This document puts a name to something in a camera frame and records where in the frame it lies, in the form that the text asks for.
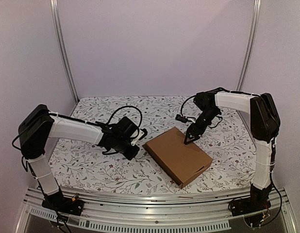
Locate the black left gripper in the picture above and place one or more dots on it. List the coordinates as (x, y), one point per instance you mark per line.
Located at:
(129, 156)

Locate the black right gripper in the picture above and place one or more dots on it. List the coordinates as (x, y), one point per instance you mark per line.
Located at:
(193, 129)

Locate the brown cardboard box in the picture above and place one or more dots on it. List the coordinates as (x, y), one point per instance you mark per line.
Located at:
(182, 163)

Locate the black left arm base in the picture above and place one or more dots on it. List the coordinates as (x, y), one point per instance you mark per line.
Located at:
(58, 202)

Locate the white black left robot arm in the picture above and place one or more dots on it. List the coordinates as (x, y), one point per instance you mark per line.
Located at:
(42, 124)

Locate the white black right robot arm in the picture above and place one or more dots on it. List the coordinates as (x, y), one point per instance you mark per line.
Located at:
(264, 129)

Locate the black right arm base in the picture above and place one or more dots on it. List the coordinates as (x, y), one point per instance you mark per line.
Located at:
(249, 206)

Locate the floral white table mat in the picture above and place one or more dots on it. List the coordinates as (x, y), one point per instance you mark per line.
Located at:
(81, 165)

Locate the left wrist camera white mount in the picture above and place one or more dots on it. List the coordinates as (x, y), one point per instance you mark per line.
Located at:
(138, 135)

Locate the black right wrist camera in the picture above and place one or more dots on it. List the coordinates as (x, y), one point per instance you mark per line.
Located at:
(185, 119)

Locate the aluminium front rail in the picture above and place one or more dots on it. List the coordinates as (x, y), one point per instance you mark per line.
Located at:
(206, 212)

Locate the right aluminium frame post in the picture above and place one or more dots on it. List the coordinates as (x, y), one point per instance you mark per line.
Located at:
(250, 44)

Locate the aluminium frame post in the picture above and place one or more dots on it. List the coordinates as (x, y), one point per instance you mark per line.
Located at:
(62, 49)
(250, 44)

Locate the left aluminium frame post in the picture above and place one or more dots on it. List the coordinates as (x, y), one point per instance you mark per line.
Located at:
(62, 49)

